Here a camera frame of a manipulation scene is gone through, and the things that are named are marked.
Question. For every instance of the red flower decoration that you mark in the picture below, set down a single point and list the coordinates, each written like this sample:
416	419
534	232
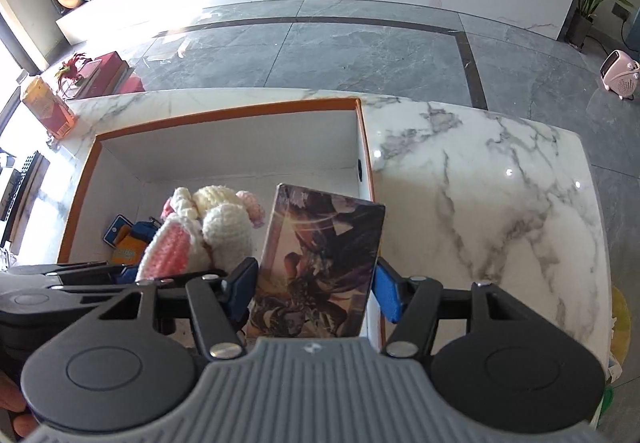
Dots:
70	70

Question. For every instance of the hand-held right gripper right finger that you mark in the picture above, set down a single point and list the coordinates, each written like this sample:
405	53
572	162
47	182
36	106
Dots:
387	290

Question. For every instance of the dark illustrated card box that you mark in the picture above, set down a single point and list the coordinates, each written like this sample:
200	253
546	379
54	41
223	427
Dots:
320	263

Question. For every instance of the orange pouch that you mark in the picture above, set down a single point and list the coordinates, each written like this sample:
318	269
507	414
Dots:
129	250

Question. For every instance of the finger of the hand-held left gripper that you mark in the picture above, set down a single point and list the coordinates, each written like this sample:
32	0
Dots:
85	279

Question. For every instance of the large red gift box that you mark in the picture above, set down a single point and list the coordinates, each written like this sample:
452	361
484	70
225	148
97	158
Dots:
102	70

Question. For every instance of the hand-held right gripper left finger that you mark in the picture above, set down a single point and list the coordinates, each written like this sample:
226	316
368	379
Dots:
242	290

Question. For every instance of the yellow green object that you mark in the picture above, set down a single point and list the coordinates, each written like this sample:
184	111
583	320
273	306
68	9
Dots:
621	323

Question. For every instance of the white storage box orange rim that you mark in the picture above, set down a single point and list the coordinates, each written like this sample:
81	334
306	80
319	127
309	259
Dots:
225	148

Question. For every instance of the dark slatted furniture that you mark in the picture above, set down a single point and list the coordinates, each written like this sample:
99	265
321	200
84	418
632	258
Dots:
20	193

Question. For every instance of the person's left hand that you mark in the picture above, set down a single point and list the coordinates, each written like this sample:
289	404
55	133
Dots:
11	398

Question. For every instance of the blue pouch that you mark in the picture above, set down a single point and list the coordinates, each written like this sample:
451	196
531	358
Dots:
145	230

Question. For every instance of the red box on table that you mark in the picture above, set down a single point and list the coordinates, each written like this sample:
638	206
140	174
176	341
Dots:
47	108

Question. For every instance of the small red gift box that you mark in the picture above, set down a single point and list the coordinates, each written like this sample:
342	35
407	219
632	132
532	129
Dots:
131	85

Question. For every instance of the pink space heater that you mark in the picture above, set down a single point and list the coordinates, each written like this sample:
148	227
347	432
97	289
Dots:
620	75

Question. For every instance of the white pink crochet plush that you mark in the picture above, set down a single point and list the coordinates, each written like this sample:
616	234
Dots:
225	228

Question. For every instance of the blue patterned card packet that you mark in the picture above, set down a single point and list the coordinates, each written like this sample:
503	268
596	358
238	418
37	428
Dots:
116	229

